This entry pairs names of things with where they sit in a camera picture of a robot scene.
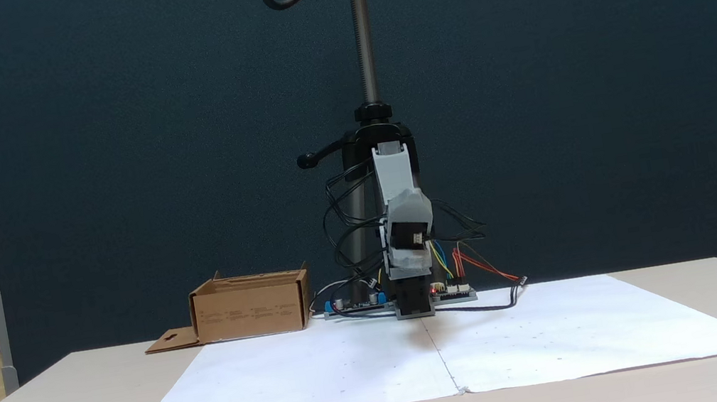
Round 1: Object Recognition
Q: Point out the yellow jumper wire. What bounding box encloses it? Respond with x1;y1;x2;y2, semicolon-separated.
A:
432;237;455;281

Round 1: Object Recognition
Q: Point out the brown cardboard box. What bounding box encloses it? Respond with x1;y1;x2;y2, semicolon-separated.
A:
134;257;318;356

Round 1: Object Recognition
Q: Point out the long black motor wire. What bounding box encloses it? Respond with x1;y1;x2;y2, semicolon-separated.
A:
314;161;392;285

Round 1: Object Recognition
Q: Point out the black camera stand with pole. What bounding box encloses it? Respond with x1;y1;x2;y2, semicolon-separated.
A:
271;0;441;308

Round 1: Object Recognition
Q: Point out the dark blue partition panel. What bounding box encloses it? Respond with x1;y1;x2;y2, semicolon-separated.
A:
0;0;717;394

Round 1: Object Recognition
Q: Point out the grey usb cable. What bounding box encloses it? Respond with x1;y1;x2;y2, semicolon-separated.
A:
306;273;379;315

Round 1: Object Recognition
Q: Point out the motor controller circuit board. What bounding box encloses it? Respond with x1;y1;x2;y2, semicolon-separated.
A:
431;276;478;307

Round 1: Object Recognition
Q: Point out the black cable with white connector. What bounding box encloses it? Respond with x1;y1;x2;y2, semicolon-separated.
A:
432;275;532;321

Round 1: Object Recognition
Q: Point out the black base motor wire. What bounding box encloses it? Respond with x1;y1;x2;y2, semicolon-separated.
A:
330;226;393;305

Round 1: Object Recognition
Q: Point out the thin black wrist wire loop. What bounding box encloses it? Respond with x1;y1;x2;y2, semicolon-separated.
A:
427;192;489;247

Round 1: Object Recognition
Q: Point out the white paper sheet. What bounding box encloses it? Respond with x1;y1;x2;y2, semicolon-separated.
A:
116;254;717;402

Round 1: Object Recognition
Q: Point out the blue power circuit board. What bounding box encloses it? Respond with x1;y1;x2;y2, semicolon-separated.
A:
322;288;394;320

